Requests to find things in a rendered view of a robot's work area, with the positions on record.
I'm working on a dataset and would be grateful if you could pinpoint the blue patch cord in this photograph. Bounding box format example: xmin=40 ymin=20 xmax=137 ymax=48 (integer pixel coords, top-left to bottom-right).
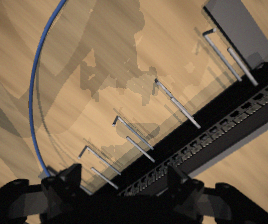
xmin=29 ymin=0 xmax=66 ymax=177

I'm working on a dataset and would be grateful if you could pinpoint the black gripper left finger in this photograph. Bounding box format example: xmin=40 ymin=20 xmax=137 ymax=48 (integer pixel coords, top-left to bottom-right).
xmin=0 ymin=163 xmax=105 ymax=224

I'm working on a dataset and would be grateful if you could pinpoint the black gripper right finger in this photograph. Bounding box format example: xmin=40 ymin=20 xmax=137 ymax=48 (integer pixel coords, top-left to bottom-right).
xmin=143 ymin=165 xmax=268 ymax=224

